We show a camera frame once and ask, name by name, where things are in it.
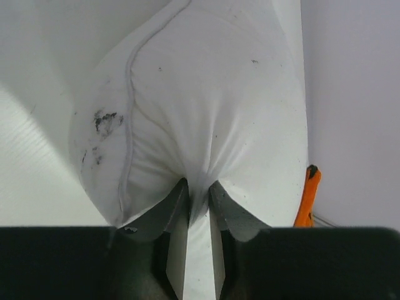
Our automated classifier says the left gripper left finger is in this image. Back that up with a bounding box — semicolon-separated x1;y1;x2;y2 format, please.
1;179;189;299

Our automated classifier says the white pillow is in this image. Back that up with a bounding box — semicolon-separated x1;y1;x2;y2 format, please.
69;1;308;299

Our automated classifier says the orange patterned pillowcase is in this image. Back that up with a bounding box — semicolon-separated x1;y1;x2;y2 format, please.
294;164;322;228

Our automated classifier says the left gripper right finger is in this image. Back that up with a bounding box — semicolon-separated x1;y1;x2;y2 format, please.
209;182;399;299

